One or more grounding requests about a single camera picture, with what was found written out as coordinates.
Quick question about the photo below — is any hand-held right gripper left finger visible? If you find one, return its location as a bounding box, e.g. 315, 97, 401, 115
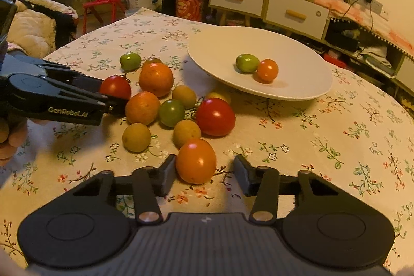
65, 154, 178, 225

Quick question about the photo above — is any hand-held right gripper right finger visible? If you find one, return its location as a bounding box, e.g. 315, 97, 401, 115
233, 154, 344, 222

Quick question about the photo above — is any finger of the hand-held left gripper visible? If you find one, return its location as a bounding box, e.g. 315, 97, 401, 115
3, 54, 105, 93
7, 73, 130, 117

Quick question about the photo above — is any red tomato with stem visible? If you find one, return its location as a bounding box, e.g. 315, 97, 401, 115
99, 75, 132, 100

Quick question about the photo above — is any orange tangerine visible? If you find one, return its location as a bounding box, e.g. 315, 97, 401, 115
139, 63, 174, 98
125, 91, 161, 126

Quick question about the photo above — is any dark green tomato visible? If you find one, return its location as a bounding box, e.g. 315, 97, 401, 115
158, 99, 186, 128

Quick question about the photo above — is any large red tomato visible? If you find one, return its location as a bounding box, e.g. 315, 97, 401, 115
195, 98, 236, 137

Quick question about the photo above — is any small yellow fruit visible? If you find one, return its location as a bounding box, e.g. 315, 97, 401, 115
206, 92, 232, 105

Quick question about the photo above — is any white plate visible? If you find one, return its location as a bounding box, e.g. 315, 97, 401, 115
187, 26, 334, 101

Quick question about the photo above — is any small orange tomato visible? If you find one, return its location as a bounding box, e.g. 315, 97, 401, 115
257, 59, 279, 83

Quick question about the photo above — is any person's left hand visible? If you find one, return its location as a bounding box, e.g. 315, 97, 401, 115
0, 117, 49, 167

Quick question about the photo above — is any white fleece jacket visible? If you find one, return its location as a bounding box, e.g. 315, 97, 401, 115
6, 0, 78, 58

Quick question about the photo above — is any floral tablecloth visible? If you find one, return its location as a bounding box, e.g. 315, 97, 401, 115
0, 7, 414, 276

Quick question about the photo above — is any black bag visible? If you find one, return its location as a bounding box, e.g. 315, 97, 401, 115
324, 24, 360, 52

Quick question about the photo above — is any low wooden cabinet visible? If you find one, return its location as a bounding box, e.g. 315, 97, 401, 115
323, 17, 414, 95

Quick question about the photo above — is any pink cloth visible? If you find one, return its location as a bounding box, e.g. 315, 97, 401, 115
313, 0, 414, 53

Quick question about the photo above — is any black power cable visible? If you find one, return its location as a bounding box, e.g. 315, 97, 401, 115
343, 0, 375, 35

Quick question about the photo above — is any wall power socket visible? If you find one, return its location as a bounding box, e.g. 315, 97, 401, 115
352, 0, 384, 13

